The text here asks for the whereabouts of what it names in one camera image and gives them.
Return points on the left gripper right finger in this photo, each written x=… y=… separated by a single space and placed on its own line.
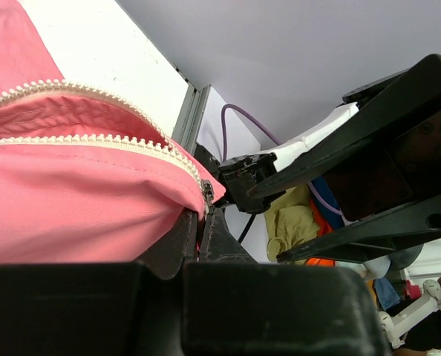
x=233 y=305

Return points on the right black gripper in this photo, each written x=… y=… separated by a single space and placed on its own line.
x=384 y=168

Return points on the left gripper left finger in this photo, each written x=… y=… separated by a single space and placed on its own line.
x=128 y=308

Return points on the pink hooded jacket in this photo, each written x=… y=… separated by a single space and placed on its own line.
x=85 y=176

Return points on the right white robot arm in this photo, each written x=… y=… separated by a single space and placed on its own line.
x=241 y=173

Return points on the orange cloth in background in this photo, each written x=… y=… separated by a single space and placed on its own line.
x=324 y=228

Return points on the yellow cloth in background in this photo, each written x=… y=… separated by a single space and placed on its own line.
x=290 y=221

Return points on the aluminium front rail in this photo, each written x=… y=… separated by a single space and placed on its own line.
x=190 y=117

